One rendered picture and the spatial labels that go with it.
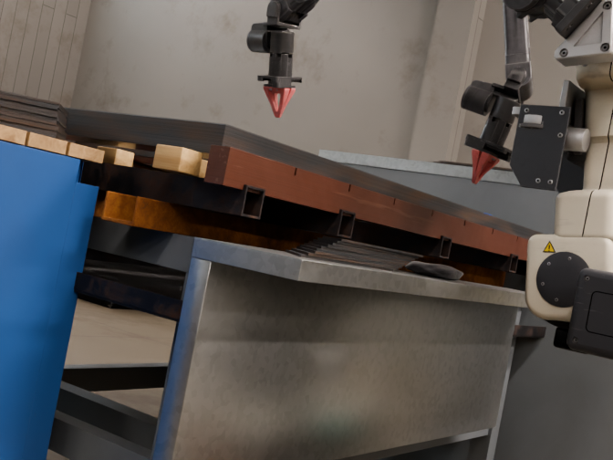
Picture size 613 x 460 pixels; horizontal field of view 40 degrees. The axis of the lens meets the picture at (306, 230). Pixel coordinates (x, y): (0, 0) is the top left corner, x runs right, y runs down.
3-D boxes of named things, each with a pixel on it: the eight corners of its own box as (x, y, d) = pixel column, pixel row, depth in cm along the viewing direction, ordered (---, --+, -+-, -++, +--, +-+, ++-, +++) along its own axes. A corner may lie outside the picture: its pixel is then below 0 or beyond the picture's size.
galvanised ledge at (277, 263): (191, 256, 127) (194, 236, 127) (505, 298, 234) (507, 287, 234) (297, 280, 115) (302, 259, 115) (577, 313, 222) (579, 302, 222)
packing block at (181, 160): (151, 167, 137) (156, 143, 137) (172, 172, 141) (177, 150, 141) (178, 171, 134) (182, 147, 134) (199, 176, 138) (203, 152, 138)
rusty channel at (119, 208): (100, 219, 142) (106, 190, 142) (482, 283, 278) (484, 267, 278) (133, 226, 137) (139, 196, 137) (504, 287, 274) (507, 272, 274)
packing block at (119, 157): (93, 164, 172) (97, 145, 172) (111, 169, 176) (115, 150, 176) (113, 167, 169) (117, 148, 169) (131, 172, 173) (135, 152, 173)
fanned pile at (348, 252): (241, 245, 135) (245, 220, 135) (364, 265, 167) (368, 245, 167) (303, 257, 128) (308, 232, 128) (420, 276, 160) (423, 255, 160)
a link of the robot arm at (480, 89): (528, 68, 189) (531, 88, 197) (482, 53, 194) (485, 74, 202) (504, 111, 187) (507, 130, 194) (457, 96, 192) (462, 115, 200)
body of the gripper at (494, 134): (502, 155, 188) (515, 123, 187) (462, 141, 194) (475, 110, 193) (512, 160, 193) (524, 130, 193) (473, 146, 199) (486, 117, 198)
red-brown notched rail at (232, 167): (203, 182, 133) (211, 144, 133) (542, 266, 266) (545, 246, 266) (223, 184, 130) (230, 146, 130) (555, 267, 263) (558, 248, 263)
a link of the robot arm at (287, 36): (282, 27, 198) (299, 28, 202) (262, 26, 203) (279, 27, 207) (280, 57, 200) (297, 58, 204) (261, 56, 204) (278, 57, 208)
